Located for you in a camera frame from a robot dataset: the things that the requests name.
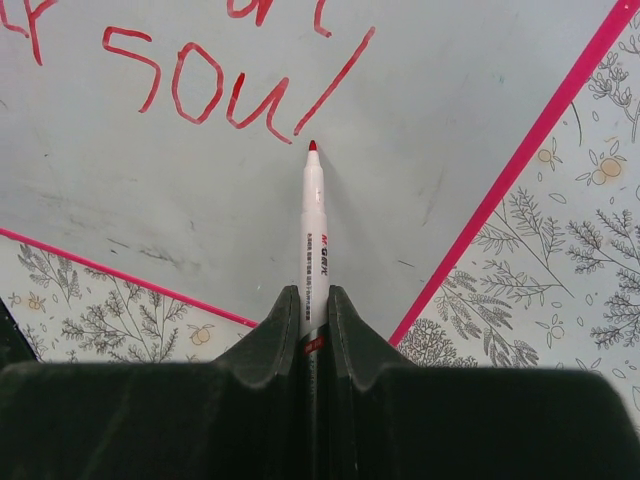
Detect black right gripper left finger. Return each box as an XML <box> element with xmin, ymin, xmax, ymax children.
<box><xmin>1</xmin><ymin>286</ymin><xmax>304</xmax><ymax>479</ymax></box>

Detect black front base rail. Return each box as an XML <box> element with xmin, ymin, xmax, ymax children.
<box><xmin>0</xmin><ymin>302</ymin><xmax>37</xmax><ymax>369</ymax></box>

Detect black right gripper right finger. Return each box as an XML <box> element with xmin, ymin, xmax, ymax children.
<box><xmin>328</xmin><ymin>286</ymin><xmax>639</xmax><ymax>479</ymax></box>

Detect floral patterned table mat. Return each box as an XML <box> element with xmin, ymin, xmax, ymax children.
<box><xmin>0</xmin><ymin>9</ymin><xmax>640</xmax><ymax>416</ymax></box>

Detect pink framed whiteboard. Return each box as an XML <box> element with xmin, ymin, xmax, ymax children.
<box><xmin>1</xmin><ymin>1</ymin><xmax>639</xmax><ymax>338</ymax></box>

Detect white red whiteboard marker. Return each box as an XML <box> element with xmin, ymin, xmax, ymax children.
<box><xmin>299</xmin><ymin>141</ymin><xmax>330</xmax><ymax>479</ymax></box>

